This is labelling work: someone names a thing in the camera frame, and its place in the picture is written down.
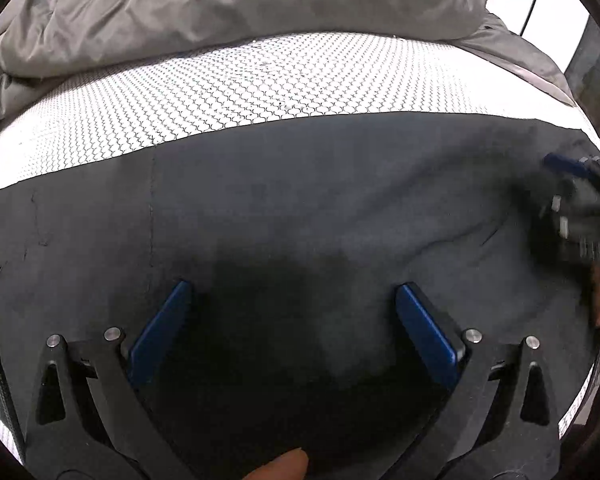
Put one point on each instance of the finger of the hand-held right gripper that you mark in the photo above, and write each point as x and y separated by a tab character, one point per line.
562	162

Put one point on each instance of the black pants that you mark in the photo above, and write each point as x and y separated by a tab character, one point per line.
305	210

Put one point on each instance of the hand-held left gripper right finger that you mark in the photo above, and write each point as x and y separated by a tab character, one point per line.
425	325

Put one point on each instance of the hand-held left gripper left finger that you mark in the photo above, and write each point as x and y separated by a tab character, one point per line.
160	325

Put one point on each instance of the person's left hand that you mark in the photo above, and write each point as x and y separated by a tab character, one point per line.
280	467

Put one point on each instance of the white wardrobe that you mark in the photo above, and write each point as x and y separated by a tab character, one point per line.
555	10

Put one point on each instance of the grey duvet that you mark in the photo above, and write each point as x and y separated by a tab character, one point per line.
230	5

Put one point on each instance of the white honeycomb mattress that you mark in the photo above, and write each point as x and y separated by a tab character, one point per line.
230	90

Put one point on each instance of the dark glass door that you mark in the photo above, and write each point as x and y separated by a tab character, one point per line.
595	75

